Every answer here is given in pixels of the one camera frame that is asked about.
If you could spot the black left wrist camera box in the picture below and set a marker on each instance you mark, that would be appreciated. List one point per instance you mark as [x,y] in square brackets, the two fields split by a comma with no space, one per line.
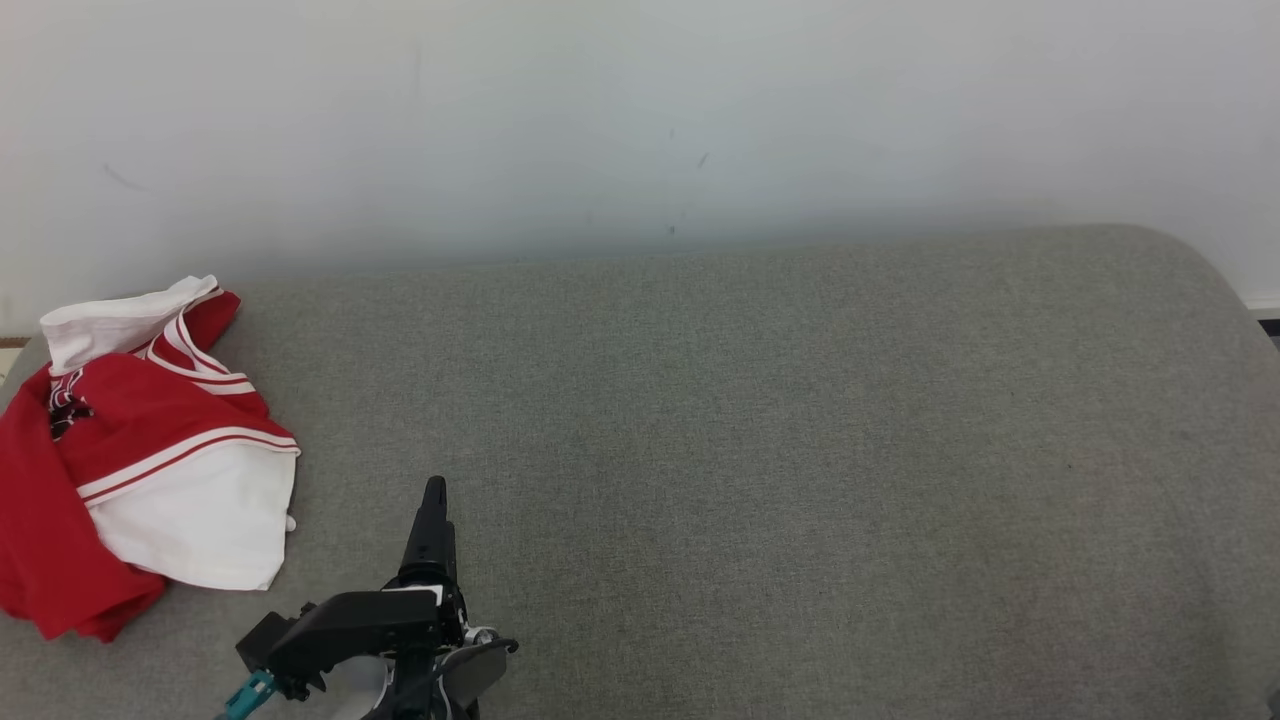
[345,625]

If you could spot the black skirting strip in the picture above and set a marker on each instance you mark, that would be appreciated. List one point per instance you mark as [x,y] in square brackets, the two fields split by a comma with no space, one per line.
[1270,327]

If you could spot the grey fabric sofa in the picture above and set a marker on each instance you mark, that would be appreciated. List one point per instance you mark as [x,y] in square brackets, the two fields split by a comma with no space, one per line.
[750,450]

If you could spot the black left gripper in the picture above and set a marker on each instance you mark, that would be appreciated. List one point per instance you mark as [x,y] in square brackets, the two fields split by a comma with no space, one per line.
[451,612]

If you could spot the red and white basketball jersey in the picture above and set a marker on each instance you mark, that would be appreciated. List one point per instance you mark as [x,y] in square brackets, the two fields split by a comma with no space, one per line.
[150,410]

